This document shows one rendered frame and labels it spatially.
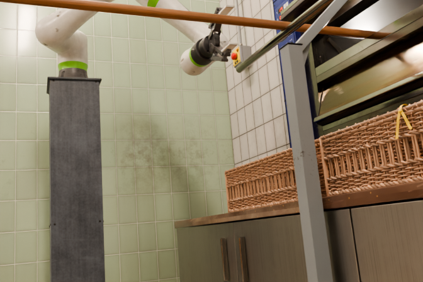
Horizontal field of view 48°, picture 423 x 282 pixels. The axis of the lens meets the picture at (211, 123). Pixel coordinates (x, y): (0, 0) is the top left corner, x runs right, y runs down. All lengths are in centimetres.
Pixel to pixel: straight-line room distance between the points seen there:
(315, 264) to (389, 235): 19
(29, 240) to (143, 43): 124
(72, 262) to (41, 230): 59
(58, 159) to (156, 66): 104
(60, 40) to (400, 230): 154
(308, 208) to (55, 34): 133
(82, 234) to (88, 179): 22
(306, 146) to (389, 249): 29
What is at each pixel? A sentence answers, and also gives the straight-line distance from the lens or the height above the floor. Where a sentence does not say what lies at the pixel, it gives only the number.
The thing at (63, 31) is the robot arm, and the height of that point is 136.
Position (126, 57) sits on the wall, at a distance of 280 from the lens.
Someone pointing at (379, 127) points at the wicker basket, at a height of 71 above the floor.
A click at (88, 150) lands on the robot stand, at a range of 202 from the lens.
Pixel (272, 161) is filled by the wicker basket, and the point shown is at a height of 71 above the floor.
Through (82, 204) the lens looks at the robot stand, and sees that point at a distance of 199.
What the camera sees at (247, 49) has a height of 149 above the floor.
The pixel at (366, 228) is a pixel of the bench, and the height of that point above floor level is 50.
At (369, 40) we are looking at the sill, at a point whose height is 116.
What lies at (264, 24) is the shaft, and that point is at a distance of 164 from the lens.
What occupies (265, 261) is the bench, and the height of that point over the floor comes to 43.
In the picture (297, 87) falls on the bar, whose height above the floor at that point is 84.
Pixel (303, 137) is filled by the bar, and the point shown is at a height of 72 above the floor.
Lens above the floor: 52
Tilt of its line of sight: 13 degrees up
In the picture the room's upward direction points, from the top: 5 degrees counter-clockwise
